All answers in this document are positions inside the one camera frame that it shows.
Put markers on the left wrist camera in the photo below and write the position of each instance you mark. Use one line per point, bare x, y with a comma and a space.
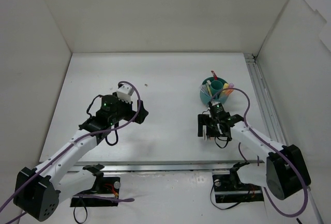
124, 93

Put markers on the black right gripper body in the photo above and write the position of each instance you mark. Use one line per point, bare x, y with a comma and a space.
207, 127

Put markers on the aluminium rail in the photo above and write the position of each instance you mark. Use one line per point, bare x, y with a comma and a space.
269, 116
167, 166

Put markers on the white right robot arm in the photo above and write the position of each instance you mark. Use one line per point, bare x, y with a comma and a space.
284, 172

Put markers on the teal round desk organizer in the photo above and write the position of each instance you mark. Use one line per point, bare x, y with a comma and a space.
215, 87

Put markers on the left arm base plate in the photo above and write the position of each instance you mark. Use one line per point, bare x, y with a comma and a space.
108, 187

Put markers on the aluminium front rail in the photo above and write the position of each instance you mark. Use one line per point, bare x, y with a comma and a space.
167, 166

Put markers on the small white pink stapler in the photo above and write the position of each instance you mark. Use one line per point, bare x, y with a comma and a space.
207, 134

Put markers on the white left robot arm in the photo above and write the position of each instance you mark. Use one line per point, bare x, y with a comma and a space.
40, 190

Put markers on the aluminium right rail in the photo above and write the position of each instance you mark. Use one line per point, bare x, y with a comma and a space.
269, 116

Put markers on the orange capped clear highlighter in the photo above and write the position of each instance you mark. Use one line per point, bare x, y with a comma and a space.
228, 91

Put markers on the red gel pen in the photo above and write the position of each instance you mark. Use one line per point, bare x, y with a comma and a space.
214, 75

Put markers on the yellow slim highlighter pen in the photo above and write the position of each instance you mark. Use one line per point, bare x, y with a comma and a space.
208, 89

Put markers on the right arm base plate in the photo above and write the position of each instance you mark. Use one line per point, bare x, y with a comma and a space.
225, 192

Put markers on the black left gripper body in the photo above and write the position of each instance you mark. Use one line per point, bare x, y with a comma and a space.
140, 110

